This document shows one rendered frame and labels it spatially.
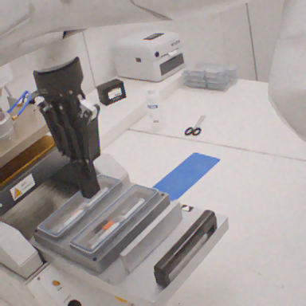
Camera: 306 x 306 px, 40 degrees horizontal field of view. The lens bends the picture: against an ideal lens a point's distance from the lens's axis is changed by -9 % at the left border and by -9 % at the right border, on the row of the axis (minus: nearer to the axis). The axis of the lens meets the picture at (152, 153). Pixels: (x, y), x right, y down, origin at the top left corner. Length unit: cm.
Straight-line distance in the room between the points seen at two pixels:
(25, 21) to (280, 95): 23
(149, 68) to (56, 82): 116
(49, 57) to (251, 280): 61
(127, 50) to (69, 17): 148
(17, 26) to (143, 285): 43
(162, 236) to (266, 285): 30
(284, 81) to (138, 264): 52
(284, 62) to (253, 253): 80
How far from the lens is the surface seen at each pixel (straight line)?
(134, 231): 76
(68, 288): 86
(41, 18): 37
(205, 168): 130
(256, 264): 99
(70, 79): 65
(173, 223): 76
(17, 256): 81
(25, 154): 93
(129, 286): 69
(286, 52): 24
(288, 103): 24
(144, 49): 177
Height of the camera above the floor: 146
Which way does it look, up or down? 30 degrees down
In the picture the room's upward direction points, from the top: 12 degrees counter-clockwise
